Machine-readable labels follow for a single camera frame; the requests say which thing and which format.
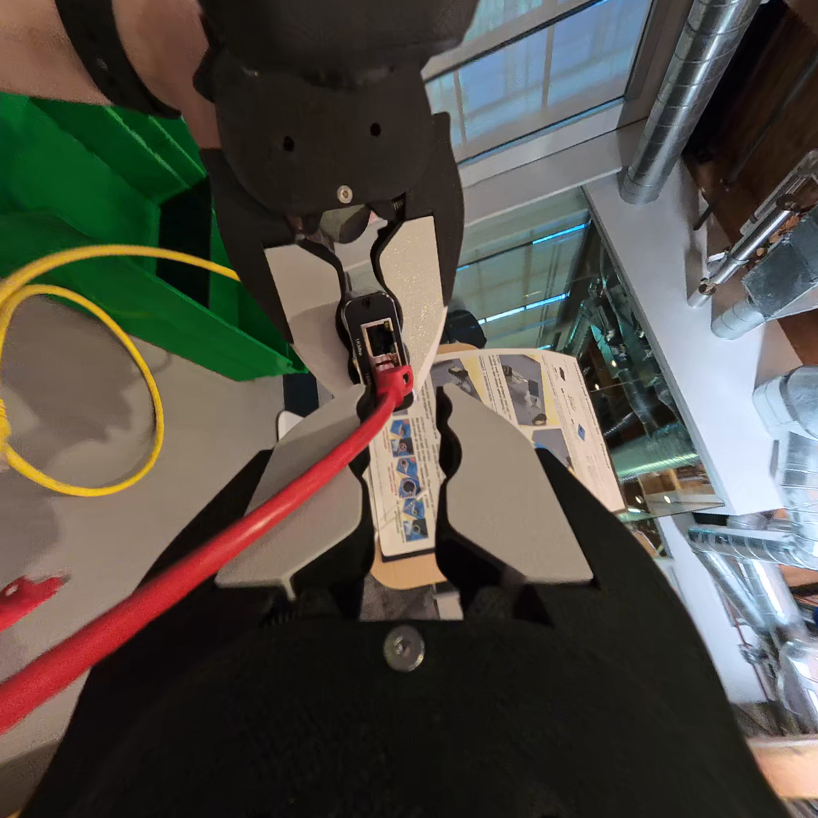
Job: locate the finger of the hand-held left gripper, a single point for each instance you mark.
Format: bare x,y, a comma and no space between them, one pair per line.
300,287
415,275

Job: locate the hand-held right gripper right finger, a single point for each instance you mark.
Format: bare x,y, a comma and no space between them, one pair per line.
511,511

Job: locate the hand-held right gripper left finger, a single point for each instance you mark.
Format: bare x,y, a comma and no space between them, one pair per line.
300,551

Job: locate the black ethernet splitter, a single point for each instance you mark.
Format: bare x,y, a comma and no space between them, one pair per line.
377,307

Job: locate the green plastic bin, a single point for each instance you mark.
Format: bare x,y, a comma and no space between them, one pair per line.
76,192

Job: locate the person's left hand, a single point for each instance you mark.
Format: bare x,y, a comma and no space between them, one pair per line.
166,32

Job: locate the dark flat pad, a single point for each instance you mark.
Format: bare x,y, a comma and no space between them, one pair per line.
300,390

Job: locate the white stand base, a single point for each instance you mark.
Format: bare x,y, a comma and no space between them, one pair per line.
289,425

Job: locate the printed instruction sheet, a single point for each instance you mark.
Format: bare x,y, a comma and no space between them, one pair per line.
505,377

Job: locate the glass window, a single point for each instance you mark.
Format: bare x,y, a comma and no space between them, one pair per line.
511,76

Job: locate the black wrist band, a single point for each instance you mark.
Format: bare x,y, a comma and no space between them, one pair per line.
96,57

